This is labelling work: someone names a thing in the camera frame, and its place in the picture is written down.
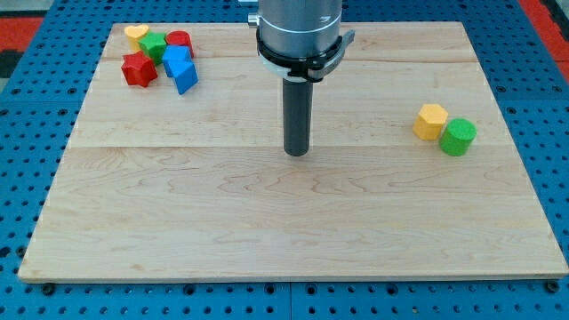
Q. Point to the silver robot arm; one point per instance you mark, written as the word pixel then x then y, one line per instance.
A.
pixel 297 28

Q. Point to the light wooden board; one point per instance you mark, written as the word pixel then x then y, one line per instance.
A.
pixel 157 187

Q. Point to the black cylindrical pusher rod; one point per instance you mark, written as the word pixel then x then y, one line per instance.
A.
pixel 297 107

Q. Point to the blue angled block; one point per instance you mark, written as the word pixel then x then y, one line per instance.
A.
pixel 184 75

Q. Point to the blue cube block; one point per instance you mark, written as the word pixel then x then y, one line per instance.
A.
pixel 175 53

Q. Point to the yellow hexagon block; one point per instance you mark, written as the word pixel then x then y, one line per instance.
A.
pixel 430 122

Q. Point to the red cylinder block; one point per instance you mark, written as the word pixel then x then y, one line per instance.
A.
pixel 180 38

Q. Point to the red star block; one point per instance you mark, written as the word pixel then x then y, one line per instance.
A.
pixel 138 69

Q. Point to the green cylinder block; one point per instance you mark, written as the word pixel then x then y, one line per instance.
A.
pixel 457 137

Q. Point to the green star block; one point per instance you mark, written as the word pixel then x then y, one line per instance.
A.
pixel 153 45

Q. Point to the yellow heart block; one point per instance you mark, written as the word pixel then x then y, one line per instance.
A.
pixel 134 33

